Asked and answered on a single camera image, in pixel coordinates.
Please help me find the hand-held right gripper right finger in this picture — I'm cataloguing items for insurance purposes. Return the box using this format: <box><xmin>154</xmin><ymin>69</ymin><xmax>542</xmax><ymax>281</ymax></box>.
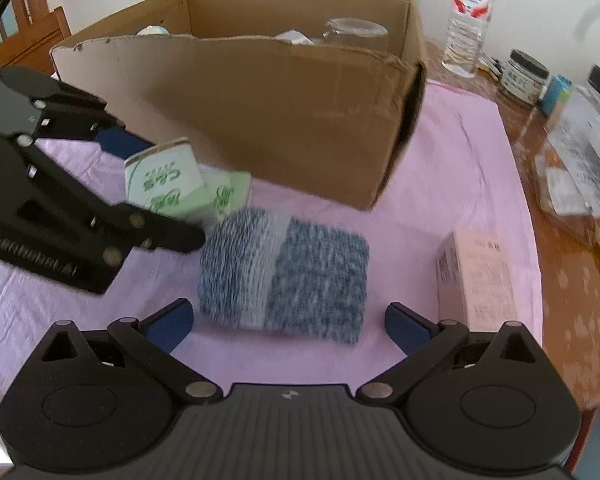
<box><xmin>355</xmin><ymin>302</ymin><xmax>540</xmax><ymax>405</ymax></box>

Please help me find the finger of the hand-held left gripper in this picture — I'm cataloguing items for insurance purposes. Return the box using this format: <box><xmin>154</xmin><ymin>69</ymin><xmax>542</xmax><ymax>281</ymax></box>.
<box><xmin>14</xmin><ymin>134</ymin><xmax>206</xmax><ymax>267</ymax></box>
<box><xmin>0</xmin><ymin>66</ymin><xmax>156</xmax><ymax>161</ymax></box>

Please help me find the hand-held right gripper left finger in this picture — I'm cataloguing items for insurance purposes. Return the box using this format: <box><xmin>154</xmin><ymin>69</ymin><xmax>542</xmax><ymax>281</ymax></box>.
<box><xmin>39</xmin><ymin>297</ymin><xmax>222</xmax><ymax>406</ymax></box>

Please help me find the green white drink carton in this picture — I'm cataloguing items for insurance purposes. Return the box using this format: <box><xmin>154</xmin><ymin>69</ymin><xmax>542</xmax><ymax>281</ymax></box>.
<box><xmin>124</xmin><ymin>137</ymin><xmax>216</xmax><ymax>224</ymax></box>
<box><xmin>202</xmin><ymin>170</ymin><xmax>254</xmax><ymax>224</ymax></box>

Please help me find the blue knitted sock roll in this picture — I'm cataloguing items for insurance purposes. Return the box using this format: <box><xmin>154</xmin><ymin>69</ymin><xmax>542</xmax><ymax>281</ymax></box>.
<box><xmin>197</xmin><ymin>208</ymin><xmax>371</xmax><ymax>347</ymax></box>

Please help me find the brown cardboard box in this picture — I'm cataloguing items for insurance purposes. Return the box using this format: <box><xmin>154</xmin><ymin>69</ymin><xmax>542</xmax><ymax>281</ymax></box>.
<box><xmin>50</xmin><ymin>0</ymin><xmax>429</xmax><ymax>212</ymax></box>

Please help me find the pale pink printed box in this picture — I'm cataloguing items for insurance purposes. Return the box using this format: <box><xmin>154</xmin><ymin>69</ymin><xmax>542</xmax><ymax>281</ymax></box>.
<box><xmin>435</xmin><ymin>229</ymin><xmax>519</xmax><ymax>334</ymax></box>

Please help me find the pink tablecloth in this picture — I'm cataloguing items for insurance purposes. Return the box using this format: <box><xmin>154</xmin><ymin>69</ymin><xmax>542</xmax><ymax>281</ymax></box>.
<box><xmin>0</xmin><ymin>77</ymin><xmax>544</xmax><ymax>461</ymax></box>

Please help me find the large clear black-lidded jar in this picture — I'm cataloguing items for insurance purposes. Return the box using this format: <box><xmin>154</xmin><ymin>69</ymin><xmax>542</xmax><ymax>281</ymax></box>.
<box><xmin>534</xmin><ymin>65</ymin><xmax>600</xmax><ymax>219</ymax></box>

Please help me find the black-lidded label jar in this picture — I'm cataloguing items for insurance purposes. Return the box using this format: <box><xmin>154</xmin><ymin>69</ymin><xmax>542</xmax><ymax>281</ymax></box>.
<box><xmin>497</xmin><ymin>49</ymin><xmax>551</xmax><ymax>106</ymax></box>

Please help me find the blue plastic container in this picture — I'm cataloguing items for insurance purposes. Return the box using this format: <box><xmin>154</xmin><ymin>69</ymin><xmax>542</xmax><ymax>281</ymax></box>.
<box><xmin>539</xmin><ymin>74</ymin><xmax>574</xmax><ymax>117</ymax></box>

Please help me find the clear plastic water bottle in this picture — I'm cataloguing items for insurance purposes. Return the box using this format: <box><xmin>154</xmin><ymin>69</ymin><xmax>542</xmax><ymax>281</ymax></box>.
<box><xmin>440</xmin><ymin>0</ymin><xmax>495</xmax><ymax>79</ymax></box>

